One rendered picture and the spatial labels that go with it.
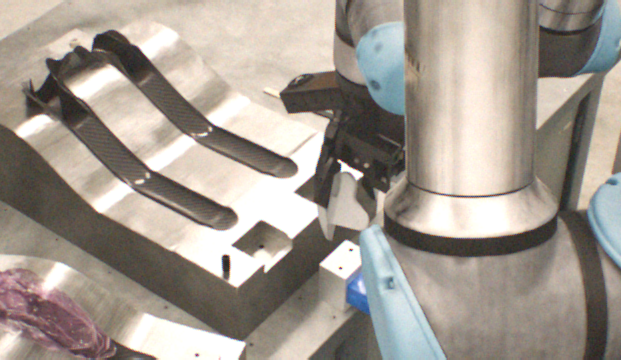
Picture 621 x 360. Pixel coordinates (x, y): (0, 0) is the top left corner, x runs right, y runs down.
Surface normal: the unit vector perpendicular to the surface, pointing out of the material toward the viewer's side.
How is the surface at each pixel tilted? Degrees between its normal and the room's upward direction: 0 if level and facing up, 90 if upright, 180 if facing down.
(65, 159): 28
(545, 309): 50
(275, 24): 0
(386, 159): 91
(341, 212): 76
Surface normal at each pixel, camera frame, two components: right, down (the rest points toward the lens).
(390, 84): 0.15, 0.67
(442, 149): -0.52, 0.31
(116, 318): 0.41, -0.58
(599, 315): 0.13, 0.12
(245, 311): 0.80, 0.41
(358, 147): -0.61, 0.53
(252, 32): 0.01, -0.75
